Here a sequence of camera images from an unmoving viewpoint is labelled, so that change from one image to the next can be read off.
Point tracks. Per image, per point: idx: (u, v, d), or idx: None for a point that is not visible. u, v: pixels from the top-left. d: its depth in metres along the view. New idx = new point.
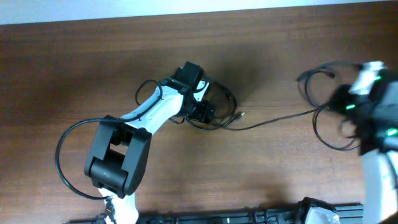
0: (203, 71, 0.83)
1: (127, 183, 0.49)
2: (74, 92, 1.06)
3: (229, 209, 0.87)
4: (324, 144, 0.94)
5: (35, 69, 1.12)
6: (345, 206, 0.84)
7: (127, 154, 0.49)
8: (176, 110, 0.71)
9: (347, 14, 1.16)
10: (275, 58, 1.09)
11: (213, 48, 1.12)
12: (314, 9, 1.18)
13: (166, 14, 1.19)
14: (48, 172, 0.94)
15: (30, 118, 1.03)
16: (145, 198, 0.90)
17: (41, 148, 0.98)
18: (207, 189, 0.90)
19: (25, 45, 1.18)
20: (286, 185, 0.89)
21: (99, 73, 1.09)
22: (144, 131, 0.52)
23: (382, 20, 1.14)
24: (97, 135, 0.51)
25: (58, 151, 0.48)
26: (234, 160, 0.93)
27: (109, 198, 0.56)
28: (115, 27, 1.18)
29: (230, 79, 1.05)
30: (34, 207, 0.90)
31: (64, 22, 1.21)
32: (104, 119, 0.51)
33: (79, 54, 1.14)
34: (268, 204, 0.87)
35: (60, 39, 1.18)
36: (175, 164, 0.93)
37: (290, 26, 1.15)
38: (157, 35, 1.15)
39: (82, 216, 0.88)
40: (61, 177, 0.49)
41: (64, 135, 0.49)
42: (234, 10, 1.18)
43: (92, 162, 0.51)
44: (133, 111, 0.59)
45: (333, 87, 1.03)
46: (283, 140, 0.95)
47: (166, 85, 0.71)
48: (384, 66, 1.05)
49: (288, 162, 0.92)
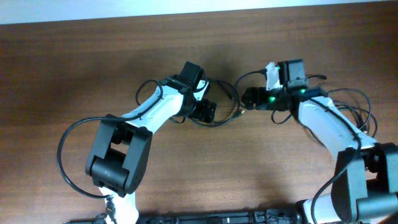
0: (203, 71, 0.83)
1: (128, 182, 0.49)
2: (73, 92, 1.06)
3: (229, 209, 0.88)
4: (323, 146, 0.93)
5: (34, 70, 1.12)
6: None
7: (127, 152, 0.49)
8: (176, 110, 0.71)
9: (348, 13, 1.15)
10: (275, 58, 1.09)
11: (212, 48, 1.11)
12: (315, 8, 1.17)
13: (165, 14, 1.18)
14: (47, 173, 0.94)
15: (30, 118, 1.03)
16: (145, 198, 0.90)
17: (40, 148, 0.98)
18: (207, 189, 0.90)
19: (24, 45, 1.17)
20: (286, 185, 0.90)
21: (98, 73, 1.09)
22: (145, 129, 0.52)
23: (382, 20, 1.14)
24: (98, 134, 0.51)
25: (59, 150, 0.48)
26: (234, 160, 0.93)
27: (109, 198, 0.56)
28: (114, 27, 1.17)
29: (229, 79, 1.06)
30: (34, 206, 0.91)
31: (62, 22, 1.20)
32: (106, 117, 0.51)
33: (78, 54, 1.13)
34: (267, 203, 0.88)
35: (60, 38, 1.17)
36: (175, 164, 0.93)
37: (290, 25, 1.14)
38: (157, 35, 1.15)
39: (82, 216, 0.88)
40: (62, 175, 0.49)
41: (66, 133, 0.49)
42: (234, 10, 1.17)
43: (93, 160, 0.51)
44: (134, 111, 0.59)
45: (333, 87, 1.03)
46: (283, 140, 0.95)
47: (166, 85, 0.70)
48: (383, 66, 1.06)
49: (288, 161, 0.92)
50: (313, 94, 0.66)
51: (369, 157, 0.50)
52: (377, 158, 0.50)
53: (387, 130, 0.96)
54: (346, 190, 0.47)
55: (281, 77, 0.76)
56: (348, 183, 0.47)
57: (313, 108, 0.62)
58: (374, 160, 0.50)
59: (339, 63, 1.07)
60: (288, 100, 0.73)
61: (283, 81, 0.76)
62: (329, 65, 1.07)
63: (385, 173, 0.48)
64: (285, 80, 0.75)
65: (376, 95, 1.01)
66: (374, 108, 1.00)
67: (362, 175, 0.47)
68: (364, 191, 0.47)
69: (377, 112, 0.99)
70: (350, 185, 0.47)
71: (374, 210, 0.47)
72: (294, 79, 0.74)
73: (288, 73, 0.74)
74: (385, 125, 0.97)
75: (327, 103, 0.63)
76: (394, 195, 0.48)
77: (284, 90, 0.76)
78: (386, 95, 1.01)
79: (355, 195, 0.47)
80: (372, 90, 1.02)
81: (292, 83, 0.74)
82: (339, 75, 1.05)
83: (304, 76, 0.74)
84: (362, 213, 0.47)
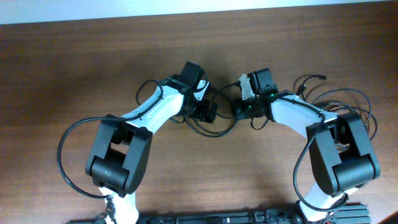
0: (203, 72, 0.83)
1: (128, 182, 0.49)
2: (73, 92, 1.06)
3: (229, 209, 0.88)
4: None
5: (34, 70, 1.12)
6: (341, 214, 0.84)
7: (127, 152, 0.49)
8: (176, 110, 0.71)
9: (348, 13, 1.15)
10: (275, 58, 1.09)
11: (212, 48, 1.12)
12: (315, 9, 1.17)
13: (165, 14, 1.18)
14: (47, 173, 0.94)
15: (31, 119, 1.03)
16: (145, 198, 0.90)
17: (40, 148, 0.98)
18: (207, 189, 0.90)
19: (25, 45, 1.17)
20: (286, 185, 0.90)
21: (99, 73, 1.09)
22: (145, 130, 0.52)
23: (382, 20, 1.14)
24: (98, 134, 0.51)
25: (59, 150, 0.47)
26: (234, 160, 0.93)
27: (109, 198, 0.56)
28: (114, 27, 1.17)
29: (230, 79, 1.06)
30: (34, 206, 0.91)
31: (61, 22, 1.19)
32: (106, 117, 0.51)
33: (79, 54, 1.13)
34: (267, 203, 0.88)
35: (60, 39, 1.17)
36: (175, 164, 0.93)
37: (290, 26, 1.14)
38: (157, 35, 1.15)
39: (82, 216, 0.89)
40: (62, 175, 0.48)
41: (66, 133, 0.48)
42: (234, 10, 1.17)
43: (93, 161, 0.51)
44: (134, 111, 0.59)
45: (333, 87, 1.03)
46: (283, 139, 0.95)
47: (166, 85, 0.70)
48: (383, 66, 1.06)
49: (288, 161, 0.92)
50: (281, 95, 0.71)
51: (337, 129, 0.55)
52: (343, 129, 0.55)
53: (387, 129, 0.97)
54: (321, 161, 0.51)
55: (252, 86, 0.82)
56: (321, 154, 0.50)
57: (283, 105, 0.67)
58: (341, 130, 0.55)
59: (339, 63, 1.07)
60: (262, 103, 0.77)
61: (255, 89, 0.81)
62: (329, 65, 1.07)
63: (352, 140, 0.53)
64: (256, 88, 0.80)
65: (375, 95, 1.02)
66: (373, 108, 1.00)
67: (332, 144, 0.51)
68: (338, 160, 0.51)
69: (377, 112, 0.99)
70: (324, 155, 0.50)
71: (352, 177, 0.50)
72: (264, 87, 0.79)
73: (258, 83, 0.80)
74: (385, 124, 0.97)
75: (293, 99, 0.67)
76: (366, 161, 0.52)
77: (257, 96, 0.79)
78: (386, 95, 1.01)
79: (331, 163, 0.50)
80: (372, 90, 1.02)
81: (263, 90, 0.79)
82: (339, 75, 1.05)
83: (273, 83, 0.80)
84: (342, 181, 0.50)
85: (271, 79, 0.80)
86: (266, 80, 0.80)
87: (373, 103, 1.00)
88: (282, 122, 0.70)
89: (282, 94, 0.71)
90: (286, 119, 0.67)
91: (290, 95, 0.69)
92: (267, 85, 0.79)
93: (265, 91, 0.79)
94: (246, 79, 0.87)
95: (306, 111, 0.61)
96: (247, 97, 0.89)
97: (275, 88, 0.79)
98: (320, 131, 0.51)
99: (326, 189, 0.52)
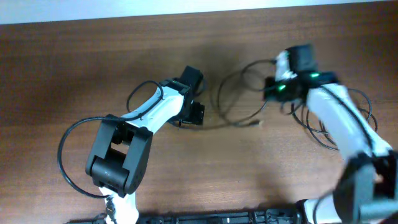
0: (202, 76, 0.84)
1: (128, 182, 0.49)
2: (74, 92, 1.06)
3: (229, 209, 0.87)
4: (323, 146, 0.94)
5: (35, 69, 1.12)
6: None
7: (127, 151, 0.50)
8: (176, 111, 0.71)
9: (348, 14, 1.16)
10: (275, 58, 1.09)
11: (212, 48, 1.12)
12: (315, 9, 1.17)
13: (166, 14, 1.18)
14: (48, 172, 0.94)
15: (31, 118, 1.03)
16: (145, 198, 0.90)
17: (40, 148, 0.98)
18: (207, 189, 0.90)
19: (25, 45, 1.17)
20: (286, 185, 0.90)
21: (99, 73, 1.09)
22: (145, 130, 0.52)
23: (382, 20, 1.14)
24: (99, 134, 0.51)
25: (60, 149, 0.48)
26: (234, 160, 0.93)
27: (109, 198, 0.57)
28: (114, 27, 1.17)
29: (230, 79, 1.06)
30: (34, 206, 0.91)
31: (62, 22, 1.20)
32: (107, 117, 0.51)
33: (79, 54, 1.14)
34: (268, 203, 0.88)
35: (60, 38, 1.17)
36: (175, 164, 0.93)
37: (290, 26, 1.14)
38: (157, 35, 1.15)
39: (82, 216, 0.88)
40: (63, 175, 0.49)
41: (66, 132, 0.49)
42: (234, 10, 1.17)
43: (94, 160, 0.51)
44: (135, 111, 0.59)
45: None
46: (283, 140, 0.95)
47: (167, 86, 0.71)
48: (384, 66, 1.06)
49: (288, 161, 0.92)
50: (324, 77, 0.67)
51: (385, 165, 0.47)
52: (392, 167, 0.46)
53: (387, 129, 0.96)
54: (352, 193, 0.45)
55: (292, 64, 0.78)
56: (356, 187, 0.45)
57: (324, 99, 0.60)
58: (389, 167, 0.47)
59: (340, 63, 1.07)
60: (300, 83, 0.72)
61: (295, 68, 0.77)
62: None
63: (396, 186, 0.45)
64: (296, 67, 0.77)
65: (376, 95, 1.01)
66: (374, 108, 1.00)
67: (372, 182, 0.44)
68: (372, 197, 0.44)
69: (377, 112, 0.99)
70: (357, 190, 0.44)
71: (380, 216, 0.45)
72: (303, 65, 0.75)
73: (300, 60, 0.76)
74: (385, 124, 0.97)
75: (337, 92, 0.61)
76: None
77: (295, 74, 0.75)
78: (387, 95, 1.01)
79: (361, 200, 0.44)
80: (372, 90, 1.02)
81: (302, 68, 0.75)
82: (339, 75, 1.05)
83: (313, 63, 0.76)
84: (364, 218, 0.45)
85: (312, 59, 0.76)
86: (305, 60, 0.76)
87: (374, 103, 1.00)
88: (314, 112, 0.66)
89: (326, 76, 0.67)
90: (321, 114, 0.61)
91: (333, 85, 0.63)
92: (306, 64, 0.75)
93: (306, 70, 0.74)
94: (283, 59, 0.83)
95: (352, 119, 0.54)
96: (283, 78, 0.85)
97: (316, 68, 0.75)
98: (365, 167, 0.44)
99: (344, 215, 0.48)
